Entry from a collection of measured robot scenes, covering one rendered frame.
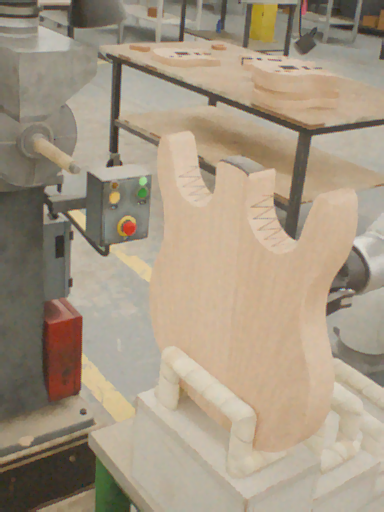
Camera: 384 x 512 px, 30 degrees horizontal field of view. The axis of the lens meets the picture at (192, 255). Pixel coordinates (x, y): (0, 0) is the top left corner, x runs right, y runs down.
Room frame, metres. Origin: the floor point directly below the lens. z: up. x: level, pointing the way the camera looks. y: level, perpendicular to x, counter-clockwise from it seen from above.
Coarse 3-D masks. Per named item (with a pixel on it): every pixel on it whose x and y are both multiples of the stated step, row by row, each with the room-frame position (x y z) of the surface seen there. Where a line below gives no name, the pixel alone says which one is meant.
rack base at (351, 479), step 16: (336, 432) 1.00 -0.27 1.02; (352, 464) 0.92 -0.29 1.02; (368, 464) 0.92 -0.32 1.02; (320, 480) 0.87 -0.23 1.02; (336, 480) 0.88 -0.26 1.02; (352, 480) 0.89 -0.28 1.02; (368, 480) 0.91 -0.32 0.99; (320, 496) 0.84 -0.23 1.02; (336, 496) 0.86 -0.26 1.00; (352, 496) 0.89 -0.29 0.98; (368, 496) 0.92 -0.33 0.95
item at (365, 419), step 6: (336, 408) 1.04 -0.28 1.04; (366, 414) 1.01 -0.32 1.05; (366, 420) 1.00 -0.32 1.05; (372, 420) 1.00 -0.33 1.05; (378, 420) 1.00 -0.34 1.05; (360, 426) 1.00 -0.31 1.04; (366, 426) 0.99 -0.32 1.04; (372, 426) 0.99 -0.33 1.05; (378, 426) 0.99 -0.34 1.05; (366, 432) 0.99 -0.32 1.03; (372, 432) 0.98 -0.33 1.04; (378, 432) 0.98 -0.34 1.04
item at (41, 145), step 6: (42, 138) 1.71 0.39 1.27; (36, 144) 1.69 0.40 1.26; (42, 144) 1.67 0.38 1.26; (48, 144) 1.66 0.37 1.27; (36, 150) 1.70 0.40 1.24; (42, 150) 1.66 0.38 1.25; (48, 150) 1.64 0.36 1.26; (54, 150) 1.63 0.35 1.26; (48, 156) 1.63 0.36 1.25; (54, 156) 1.61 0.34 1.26; (60, 156) 1.59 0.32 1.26; (66, 156) 1.59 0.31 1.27; (54, 162) 1.61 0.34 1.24; (60, 162) 1.58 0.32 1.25; (66, 162) 1.56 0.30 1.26; (72, 162) 1.56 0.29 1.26; (66, 168) 1.55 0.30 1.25
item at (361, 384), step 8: (336, 360) 1.17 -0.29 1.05; (336, 368) 1.16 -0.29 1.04; (344, 368) 1.15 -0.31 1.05; (352, 368) 1.15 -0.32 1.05; (336, 376) 1.15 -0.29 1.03; (344, 376) 1.14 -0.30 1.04; (352, 376) 1.13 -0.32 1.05; (360, 376) 1.13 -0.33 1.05; (352, 384) 1.12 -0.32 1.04; (360, 384) 1.11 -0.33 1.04; (368, 384) 1.11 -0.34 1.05; (376, 384) 1.11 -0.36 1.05; (360, 392) 1.11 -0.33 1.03; (368, 392) 1.09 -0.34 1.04; (376, 392) 1.09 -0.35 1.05; (376, 400) 1.08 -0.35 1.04
